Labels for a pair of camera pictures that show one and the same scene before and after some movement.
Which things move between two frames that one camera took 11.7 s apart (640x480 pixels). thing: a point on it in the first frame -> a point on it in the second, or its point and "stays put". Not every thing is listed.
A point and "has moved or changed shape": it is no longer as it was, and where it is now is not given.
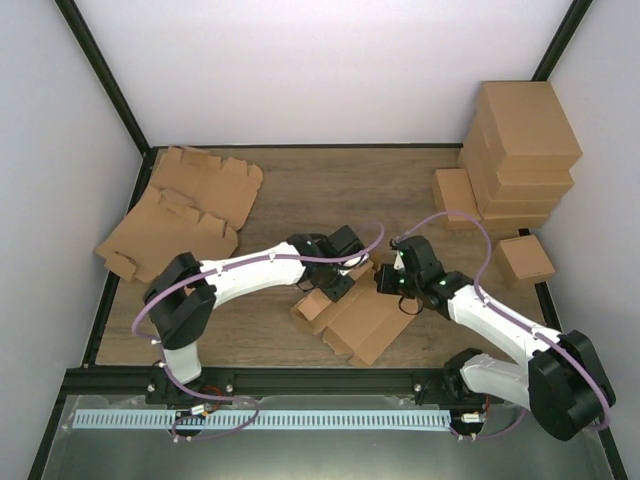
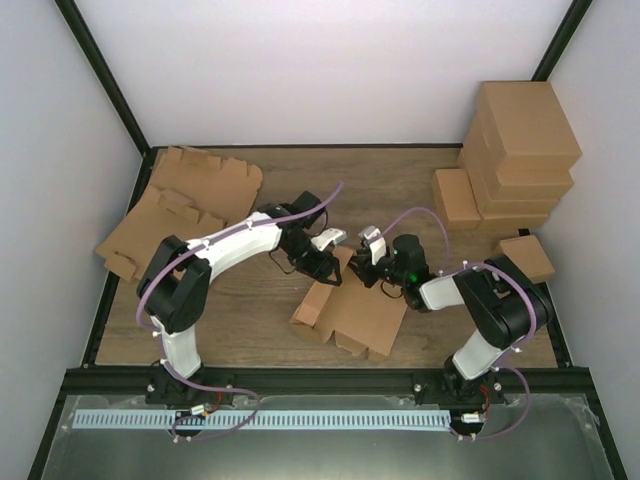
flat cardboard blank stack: (224, 190) stays put
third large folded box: (520, 207) stays put
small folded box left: (453, 192) stays put
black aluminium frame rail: (355, 382) stays put
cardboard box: (360, 323) has moved or changed shape
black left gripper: (336, 292) -> (333, 262)
